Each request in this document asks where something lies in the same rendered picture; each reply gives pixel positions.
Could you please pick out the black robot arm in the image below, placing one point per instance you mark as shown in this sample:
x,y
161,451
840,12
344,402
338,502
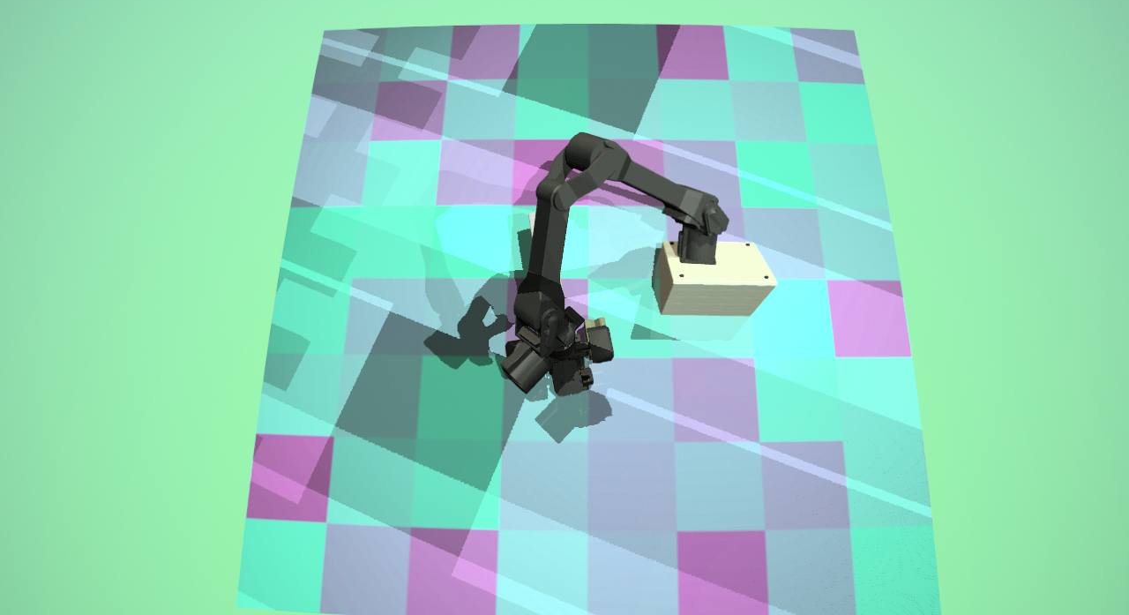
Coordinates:
x,y
540,300

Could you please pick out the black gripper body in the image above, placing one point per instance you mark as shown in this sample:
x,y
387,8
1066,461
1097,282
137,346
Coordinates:
x,y
600,344

